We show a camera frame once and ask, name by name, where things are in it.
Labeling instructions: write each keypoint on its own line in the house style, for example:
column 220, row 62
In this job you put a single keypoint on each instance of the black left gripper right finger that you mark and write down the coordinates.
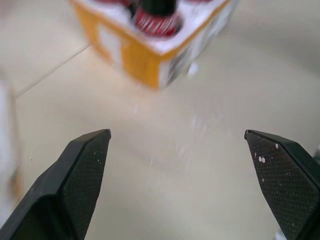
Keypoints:
column 287, row 182

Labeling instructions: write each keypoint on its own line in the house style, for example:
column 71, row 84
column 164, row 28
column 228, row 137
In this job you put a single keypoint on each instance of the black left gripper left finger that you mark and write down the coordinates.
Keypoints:
column 75, row 190

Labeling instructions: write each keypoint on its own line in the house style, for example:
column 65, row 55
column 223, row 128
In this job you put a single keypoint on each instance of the white and orange box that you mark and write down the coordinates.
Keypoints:
column 7, row 150

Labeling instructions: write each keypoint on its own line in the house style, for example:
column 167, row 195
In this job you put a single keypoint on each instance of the orange and white crate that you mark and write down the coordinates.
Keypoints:
column 150, row 57

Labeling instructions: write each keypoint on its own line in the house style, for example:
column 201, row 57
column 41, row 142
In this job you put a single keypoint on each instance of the red label cola bottle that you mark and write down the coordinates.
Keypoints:
column 157, row 21

